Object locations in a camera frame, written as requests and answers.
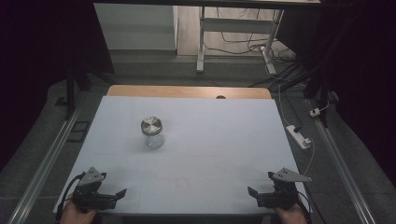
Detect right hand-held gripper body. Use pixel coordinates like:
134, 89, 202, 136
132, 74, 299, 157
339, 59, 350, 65
257, 167, 313, 211

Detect white power strip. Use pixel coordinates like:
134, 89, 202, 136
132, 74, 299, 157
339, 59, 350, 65
286, 124, 313, 151

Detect thin white cable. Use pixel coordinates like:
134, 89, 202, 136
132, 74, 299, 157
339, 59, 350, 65
277, 84, 316, 175

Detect clear glass jar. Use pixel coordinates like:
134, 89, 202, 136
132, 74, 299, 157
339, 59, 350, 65
145, 130, 166, 150

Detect black curtain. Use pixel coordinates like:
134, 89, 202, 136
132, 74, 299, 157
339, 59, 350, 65
0, 0, 116, 174
276, 0, 396, 188

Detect person's right hand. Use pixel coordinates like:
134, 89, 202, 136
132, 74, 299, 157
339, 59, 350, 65
274, 195, 310, 224

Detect white board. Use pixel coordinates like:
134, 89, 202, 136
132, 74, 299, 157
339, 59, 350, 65
52, 95, 310, 217

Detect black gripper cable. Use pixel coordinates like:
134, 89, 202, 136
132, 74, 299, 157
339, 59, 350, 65
55, 171, 86, 218
294, 190, 313, 223

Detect black floor cables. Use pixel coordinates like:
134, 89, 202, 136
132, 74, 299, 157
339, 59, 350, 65
204, 7, 302, 89

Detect aluminium rail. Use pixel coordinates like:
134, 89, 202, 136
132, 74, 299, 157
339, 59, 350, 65
307, 98, 378, 224
7, 96, 89, 224

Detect wooden table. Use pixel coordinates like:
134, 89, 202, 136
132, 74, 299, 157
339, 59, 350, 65
106, 84, 273, 101

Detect silver metal jar lid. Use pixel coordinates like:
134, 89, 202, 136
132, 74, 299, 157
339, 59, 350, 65
140, 116, 163, 136

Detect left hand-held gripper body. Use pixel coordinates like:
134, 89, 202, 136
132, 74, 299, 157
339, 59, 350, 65
72, 166, 118, 215

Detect white desk frame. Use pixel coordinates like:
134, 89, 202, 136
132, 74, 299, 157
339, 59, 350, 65
195, 5, 285, 76

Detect person's left hand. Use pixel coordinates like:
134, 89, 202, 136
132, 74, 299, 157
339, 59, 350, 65
59, 193, 99, 224

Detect black stand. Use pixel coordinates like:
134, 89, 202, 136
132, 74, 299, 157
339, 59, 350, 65
55, 60, 117, 121
274, 46, 339, 129

